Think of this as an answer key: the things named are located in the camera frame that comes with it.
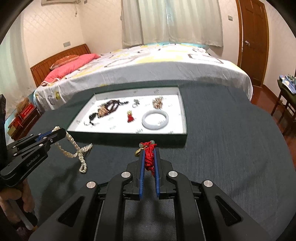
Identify brown plush toy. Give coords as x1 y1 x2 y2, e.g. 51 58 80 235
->
15 97 30 117

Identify person's left hand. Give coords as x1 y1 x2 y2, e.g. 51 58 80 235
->
0 178 36 224

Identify clothes pile on chair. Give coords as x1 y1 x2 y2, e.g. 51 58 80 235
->
279 75 296 95

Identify gold bell long red cord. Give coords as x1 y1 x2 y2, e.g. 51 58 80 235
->
134 139 158 177

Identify green jewelry tray box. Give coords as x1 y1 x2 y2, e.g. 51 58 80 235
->
67 86 188 146

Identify dark grey table cloth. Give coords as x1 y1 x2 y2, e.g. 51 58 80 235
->
29 80 295 240

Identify bed with patterned sheet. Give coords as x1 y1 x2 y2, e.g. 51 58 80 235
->
33 43 253 112

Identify black cord pendant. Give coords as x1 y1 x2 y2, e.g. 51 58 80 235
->
84 112 99 126

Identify pale jade bangle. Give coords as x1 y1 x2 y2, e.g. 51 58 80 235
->
142 109 169 131

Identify wooden headboard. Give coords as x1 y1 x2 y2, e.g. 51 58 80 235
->
30 43 92 88

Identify wooden chair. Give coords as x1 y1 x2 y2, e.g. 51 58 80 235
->
271 78 295 135

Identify white pearl necklace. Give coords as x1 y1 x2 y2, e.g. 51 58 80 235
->
52 126 93 174

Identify brown wooden door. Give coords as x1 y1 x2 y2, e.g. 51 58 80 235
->
236 0 269 87

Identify orange patterned pillow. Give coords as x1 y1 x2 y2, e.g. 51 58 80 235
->
50 55 79 70

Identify rose gold brooch in tray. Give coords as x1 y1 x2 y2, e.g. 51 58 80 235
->
152 96 163 109

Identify gold bell short red tassel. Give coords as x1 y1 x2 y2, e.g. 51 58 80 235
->
127 110 134 123

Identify red gift box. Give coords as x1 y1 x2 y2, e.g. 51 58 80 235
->
18 103 35 120

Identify wall switch plate left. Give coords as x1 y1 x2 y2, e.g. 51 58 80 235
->
63 41 71 48

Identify white curtain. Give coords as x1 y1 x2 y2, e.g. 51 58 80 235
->
121 1 223 48

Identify pink pillow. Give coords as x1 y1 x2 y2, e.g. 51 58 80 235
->
40 53 101 86

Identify rose gold brooch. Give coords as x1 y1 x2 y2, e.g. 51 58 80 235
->
97 105 110 118
152 96 163 109

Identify dark red bead bracelet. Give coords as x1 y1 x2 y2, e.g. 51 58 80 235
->
101 99 130 112

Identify wooden nightstand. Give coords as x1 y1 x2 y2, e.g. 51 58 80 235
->
8 108 41 141

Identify wall air conditioner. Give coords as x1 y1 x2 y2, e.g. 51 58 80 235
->
41 0 81 6

